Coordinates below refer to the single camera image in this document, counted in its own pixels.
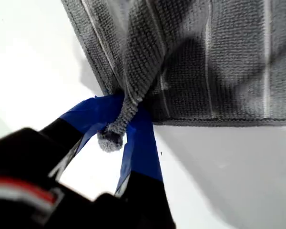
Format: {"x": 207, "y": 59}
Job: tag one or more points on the grey striped towel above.
{"x": 181, "y": 59}

